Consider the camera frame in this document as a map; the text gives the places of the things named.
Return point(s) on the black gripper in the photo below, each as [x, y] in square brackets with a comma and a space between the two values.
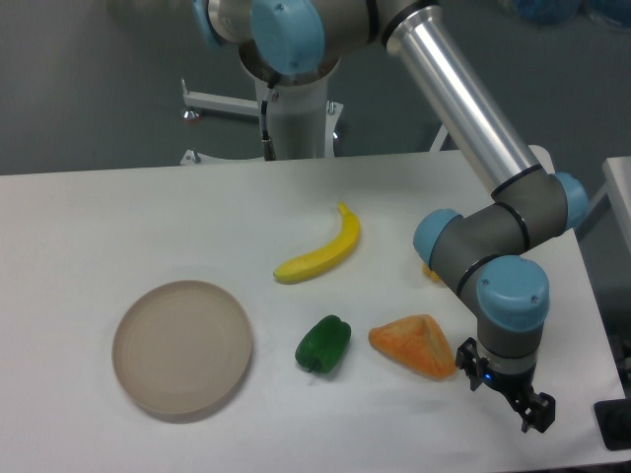
[537, 410]

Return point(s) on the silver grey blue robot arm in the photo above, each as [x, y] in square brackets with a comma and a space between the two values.
[290, 47]

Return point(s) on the white table at right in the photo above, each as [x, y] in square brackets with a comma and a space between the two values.
[615, 195]

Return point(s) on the black device at right edge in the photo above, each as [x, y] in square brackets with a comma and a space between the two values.
[613, 419]

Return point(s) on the orange triangular bread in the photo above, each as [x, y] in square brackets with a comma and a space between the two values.
[416, 342]

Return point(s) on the blue bag in background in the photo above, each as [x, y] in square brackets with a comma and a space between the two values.
[609, 13]

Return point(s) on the green bell pepper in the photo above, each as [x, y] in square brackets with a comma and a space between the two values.
[323, 346]

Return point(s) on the yellow banana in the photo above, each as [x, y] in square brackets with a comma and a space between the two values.
[319, 261]

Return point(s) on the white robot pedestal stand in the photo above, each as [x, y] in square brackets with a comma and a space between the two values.
[296, 118]

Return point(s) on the yellow bell pepper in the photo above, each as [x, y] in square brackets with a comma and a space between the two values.
[430, 274]

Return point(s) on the beige round plate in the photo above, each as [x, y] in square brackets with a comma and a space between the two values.
[182, 350]

